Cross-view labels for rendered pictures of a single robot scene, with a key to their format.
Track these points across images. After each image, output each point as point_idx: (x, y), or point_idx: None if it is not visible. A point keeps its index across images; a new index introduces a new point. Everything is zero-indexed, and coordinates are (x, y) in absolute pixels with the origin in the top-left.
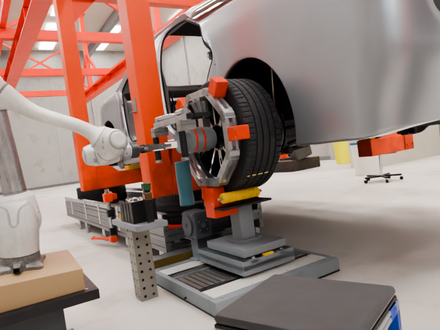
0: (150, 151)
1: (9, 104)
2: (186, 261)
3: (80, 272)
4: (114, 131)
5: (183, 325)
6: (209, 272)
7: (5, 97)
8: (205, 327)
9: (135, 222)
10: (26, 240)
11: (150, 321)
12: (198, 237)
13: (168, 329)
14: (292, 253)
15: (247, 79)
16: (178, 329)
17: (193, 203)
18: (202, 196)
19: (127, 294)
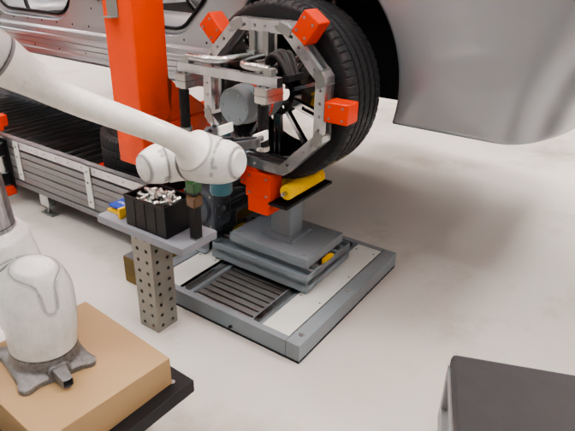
0: (145, 93)
1: (22, 85)
2: (190, 255)
3: (167, 363)
4: (234, 150)
5: (257, 378)
6: (238, 277)
7: (17, 73)
8: (291, 378)
9: (168, 237)
10: (70, 328)
11: (202, 372)
12: (216, 227)
13: (241, 387)
14: (347, 250)
15: (334, 6)
16: (256, 386)
17: (232, 191)
18: (243, 180)
19: (122, 318)
